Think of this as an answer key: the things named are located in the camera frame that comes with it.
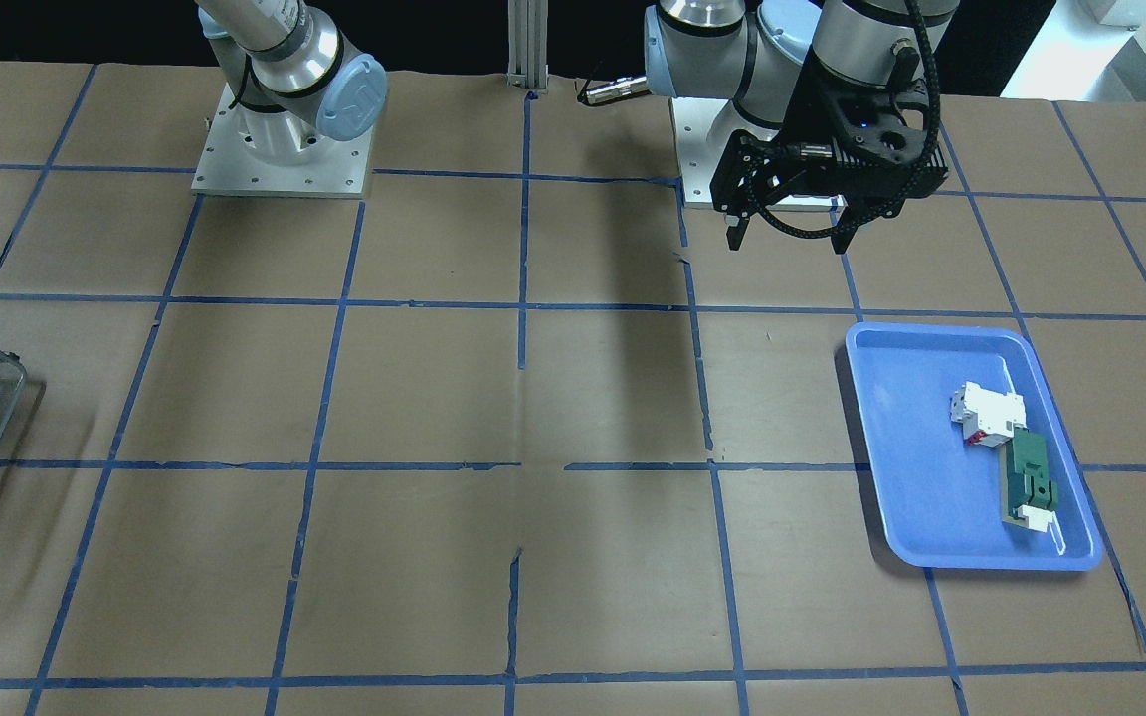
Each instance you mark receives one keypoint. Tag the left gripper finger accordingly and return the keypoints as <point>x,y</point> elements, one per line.
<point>843,234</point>
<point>737,224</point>

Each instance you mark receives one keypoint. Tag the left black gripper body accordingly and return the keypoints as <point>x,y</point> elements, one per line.
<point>816,105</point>

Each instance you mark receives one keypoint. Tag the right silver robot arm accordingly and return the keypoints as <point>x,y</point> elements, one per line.
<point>296,80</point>

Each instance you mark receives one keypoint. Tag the blue plastic tray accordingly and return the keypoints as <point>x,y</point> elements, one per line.
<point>939,499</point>

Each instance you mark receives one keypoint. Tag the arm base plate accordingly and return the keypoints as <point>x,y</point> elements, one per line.
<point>701,130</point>
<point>250,154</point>

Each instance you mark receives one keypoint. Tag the aluminium frame post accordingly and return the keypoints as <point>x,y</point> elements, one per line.
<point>527,23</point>

